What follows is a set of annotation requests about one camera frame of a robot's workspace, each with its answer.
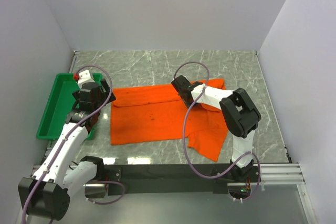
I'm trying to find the orange t-shirt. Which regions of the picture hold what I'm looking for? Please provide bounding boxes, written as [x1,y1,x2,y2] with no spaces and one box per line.
[110,84,228,162]

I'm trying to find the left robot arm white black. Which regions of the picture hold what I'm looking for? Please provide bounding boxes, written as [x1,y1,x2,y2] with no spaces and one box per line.
[18,77,116,223]

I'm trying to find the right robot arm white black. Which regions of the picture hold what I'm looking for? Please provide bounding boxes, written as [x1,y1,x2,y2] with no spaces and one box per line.
[171,75,261,182]

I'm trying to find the green plastic tray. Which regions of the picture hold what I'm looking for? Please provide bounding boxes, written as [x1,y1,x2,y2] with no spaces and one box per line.
[36,73,103,141]

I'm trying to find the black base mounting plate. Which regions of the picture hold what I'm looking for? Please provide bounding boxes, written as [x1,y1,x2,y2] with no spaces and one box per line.
[75,163,260,196]

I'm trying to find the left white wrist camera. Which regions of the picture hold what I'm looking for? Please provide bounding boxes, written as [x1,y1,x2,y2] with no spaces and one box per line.
[73,70,94,88]

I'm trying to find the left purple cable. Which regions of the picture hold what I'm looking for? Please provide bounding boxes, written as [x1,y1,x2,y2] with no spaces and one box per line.
[20,65,125,224]

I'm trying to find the purple cable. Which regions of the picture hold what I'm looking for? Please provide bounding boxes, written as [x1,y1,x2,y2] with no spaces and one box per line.
[20,65,125,224]
[174,61,262,201]

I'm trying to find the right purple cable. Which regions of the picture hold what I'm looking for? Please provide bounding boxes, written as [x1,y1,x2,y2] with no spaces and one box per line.
[174,61,262,201]

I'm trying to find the aluminium frame rail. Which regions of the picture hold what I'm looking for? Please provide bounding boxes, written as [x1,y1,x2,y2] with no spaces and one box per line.
[15,163,313,224]

